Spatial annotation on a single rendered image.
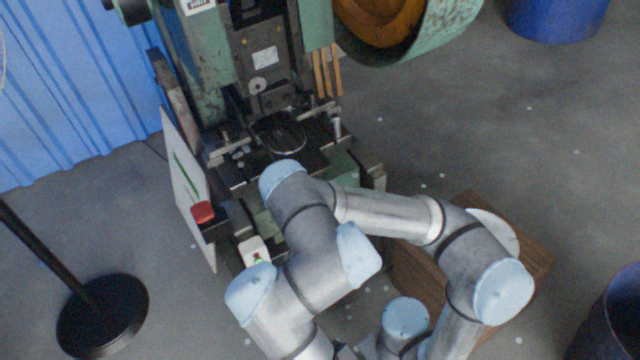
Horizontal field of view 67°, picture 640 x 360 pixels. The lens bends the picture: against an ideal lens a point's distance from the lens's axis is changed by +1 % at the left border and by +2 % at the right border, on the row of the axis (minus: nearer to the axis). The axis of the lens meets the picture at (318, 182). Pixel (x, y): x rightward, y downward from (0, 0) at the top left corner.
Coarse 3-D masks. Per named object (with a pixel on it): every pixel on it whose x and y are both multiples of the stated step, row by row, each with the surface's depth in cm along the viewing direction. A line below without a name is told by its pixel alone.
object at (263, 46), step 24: (264, 0) 132; (240, 24) 125; (264, 24) 126; (240, 48) 127; (264, 48) 130; (288, 48) 135; (264, 72) 136; (288, 72) 140; (240, 96) 150; (264, 96) 137; (288, 96) 140
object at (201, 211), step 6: (198, 204) 140; (204, 204) 140; (192, 210) 139; (198, 210) 139; (204, 210) 138; (210, 210) 138; (192, 216) 138; (198, 216) 137; (204, 216) 137; (210, 216) 137; (198, 222) 137
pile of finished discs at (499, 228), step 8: (480, 216) 174; (488, 216) 174; (496, 216) 173; (488, 224) 172; (496, 224) 171; (504, 224) 171; (496, 232) 169; (504, 232) 169; (512, 232) 169; (504, 240) 167; (512, 240) 168; (512, 248) 165
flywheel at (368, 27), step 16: (336, 0) 154; (352, 0) 151; (368, 0) 143; (384, 0) 135; (400, 0) 128; (416, 0) 115; (352, 16) 149; (368, 16) 145; (384, 16) 138; (400, 16) 124; (416, 16) 118; (352, 32) 153; (368, 32) 144; (384, 32) 135; (400, 32) 128; (416, 32) 126
